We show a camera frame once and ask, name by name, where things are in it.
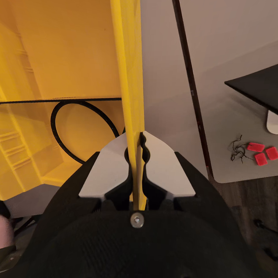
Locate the person's torso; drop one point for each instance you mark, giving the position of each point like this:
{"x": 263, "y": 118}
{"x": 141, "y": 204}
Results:
{"x": 6, "y": 256}

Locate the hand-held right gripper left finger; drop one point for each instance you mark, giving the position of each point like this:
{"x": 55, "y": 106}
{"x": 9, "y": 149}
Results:
{"x": 108, "y": 171}

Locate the dark thread tangle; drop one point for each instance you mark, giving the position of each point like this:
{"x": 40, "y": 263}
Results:
{"x": 237, "y": 149}

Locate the white tablet stand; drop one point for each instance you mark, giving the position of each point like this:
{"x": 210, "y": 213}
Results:
{"x": 273, "y": 123}

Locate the red felt pad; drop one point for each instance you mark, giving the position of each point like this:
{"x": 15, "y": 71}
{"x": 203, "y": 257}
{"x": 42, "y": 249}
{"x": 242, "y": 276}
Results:
{"x": 261, "y": 159}
{"x": 255, "y": 147}
{"x": 272, "y": 153}

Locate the person's left hand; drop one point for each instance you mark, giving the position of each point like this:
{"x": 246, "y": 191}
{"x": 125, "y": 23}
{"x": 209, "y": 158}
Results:
{"x": 5, "y": 232}

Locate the yellow plastic bin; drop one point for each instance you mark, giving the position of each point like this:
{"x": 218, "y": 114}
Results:
{"x": 65, "y": 43}

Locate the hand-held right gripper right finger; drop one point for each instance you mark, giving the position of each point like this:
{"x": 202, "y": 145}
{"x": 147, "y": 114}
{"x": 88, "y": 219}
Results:
{"x": 167, "y": 171}

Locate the black framed instruction sheet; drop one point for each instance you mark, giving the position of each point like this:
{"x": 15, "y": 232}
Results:
{"x": 256, "y": 86}

